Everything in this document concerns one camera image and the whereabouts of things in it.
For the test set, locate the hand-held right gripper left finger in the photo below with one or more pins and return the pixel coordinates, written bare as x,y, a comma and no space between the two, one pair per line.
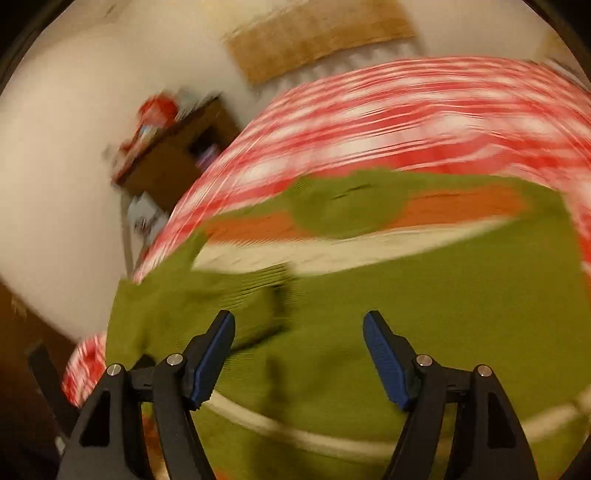
210,364

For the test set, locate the dark wooden desk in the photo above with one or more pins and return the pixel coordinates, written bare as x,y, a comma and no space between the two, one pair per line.
171,166

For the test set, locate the red plaid blanket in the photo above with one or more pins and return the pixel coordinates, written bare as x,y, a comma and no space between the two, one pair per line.
415,120

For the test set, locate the red gift box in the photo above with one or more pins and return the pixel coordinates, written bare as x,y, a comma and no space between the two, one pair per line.
159,110

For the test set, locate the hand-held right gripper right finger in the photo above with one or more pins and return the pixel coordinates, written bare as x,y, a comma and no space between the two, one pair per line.
385,364

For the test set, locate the brown wooden door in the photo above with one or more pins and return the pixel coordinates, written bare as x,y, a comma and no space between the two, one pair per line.
18,350

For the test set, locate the green knit sweater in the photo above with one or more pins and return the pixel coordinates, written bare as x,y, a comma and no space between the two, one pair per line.
415,300

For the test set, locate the beige patterned curtain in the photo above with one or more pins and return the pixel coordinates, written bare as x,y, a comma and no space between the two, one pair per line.
314,37

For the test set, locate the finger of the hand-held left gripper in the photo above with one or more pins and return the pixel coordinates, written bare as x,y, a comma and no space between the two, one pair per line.
51,392

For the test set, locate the white bag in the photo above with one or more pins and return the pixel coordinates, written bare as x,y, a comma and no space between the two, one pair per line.
145,217

